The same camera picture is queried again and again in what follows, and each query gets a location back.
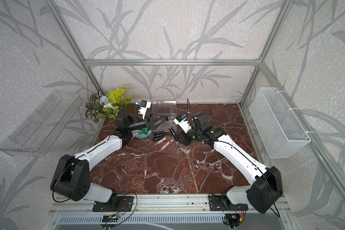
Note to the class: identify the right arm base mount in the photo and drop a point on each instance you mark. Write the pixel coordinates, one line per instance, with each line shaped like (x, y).
(222, 203)

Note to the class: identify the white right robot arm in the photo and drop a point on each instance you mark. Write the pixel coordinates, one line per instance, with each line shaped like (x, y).
(264, 184)

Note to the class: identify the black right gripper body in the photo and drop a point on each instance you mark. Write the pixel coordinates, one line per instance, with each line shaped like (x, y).
(192, 135)

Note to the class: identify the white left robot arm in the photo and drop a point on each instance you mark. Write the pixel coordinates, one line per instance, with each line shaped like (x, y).
(72, 175)

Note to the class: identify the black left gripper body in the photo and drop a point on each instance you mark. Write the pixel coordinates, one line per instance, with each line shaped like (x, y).
(147, 125)

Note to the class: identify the artificial flower plant vase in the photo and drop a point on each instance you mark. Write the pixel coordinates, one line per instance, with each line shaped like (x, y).
(102, 106)

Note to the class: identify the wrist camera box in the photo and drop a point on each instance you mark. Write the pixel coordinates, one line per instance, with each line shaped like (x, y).
(143, 107)
(182, 121)

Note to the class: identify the aluminium front rail frame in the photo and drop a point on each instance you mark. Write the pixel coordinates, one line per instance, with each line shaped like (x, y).
(167, 212)

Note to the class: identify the clear acrylic wall shelf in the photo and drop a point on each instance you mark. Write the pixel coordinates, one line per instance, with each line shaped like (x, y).
(35, 136)

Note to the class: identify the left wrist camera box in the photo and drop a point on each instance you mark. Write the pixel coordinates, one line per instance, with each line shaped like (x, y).
(143, 107)

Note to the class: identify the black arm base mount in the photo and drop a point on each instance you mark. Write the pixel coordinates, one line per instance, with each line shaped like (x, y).
(117, 204)

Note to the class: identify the white wire mesh basket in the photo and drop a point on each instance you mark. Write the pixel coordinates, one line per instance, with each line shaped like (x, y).
(280, 130)

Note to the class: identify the clear acrylic lipstick organizer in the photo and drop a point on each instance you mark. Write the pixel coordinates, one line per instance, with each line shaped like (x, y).
(165, 108)

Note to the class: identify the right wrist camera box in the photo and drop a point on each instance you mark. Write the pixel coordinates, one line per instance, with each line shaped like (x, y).
(182, 121)

